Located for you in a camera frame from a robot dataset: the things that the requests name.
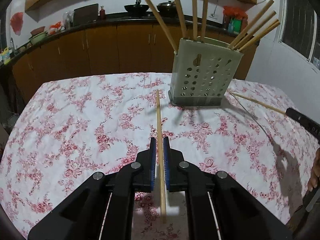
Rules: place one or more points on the dark cutting board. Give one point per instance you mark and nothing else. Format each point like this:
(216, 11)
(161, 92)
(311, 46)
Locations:
(86, 15)

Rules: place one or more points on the wooden chopstick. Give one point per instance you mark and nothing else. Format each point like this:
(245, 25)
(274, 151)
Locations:
(205, 5)
(257, 27)
(155, 12)
(193, 5)
(160, 130)
(178, 5)
(265, 35)
(262, 31)
(252, 22)
(257, 102)

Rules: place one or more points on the red flower wall decoration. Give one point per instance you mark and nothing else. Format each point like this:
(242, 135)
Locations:
(17, 21)

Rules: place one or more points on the green perforated utensil holder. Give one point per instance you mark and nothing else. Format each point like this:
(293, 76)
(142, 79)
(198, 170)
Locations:
(200, 85)

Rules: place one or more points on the black kitchen countertop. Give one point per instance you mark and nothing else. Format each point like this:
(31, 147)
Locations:
(112, 21)

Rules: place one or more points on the floral tablecloth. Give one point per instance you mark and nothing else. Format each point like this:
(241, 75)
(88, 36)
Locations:
(75, 130)

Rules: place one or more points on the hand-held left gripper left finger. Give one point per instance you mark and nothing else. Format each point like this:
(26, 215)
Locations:
(153, 165)

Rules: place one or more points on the red white plastic bag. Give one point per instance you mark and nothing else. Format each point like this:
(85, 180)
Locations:
(55, 27)

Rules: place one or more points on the green box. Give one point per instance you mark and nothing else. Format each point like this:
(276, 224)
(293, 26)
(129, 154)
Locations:
(234, 25)

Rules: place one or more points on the yellow blue sponge packet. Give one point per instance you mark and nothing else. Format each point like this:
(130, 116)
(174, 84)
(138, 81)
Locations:
(6, 56)

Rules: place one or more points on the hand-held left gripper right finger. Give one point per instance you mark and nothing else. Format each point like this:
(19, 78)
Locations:
(167, 165)

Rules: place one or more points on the person's right hand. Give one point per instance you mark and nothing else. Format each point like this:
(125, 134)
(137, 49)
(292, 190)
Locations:
(315, 177)

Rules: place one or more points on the brown bowl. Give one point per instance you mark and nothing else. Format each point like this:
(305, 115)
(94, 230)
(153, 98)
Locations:
(37, 31)

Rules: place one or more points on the brown wooden lower cabinets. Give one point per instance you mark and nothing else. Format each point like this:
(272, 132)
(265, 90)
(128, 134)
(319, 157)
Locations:
(100, 52)

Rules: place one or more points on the black wok with lid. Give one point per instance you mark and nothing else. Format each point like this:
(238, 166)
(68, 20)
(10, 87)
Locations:
(165, 8)

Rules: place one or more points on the clear glass jar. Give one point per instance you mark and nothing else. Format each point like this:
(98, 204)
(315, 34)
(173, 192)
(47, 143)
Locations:
(68, 20)

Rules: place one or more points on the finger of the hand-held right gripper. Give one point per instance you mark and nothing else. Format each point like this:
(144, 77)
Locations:
(305, 121)

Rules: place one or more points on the metal faucet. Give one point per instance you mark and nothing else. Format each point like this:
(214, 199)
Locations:
(11, 43)

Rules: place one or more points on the red bottle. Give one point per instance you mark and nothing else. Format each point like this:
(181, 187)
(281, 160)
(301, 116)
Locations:
(102, 13)

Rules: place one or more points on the green pot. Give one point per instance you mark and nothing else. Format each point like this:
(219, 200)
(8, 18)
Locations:
(37, 39)

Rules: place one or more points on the window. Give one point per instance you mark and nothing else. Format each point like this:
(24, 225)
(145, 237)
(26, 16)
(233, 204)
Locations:
(300, 17)

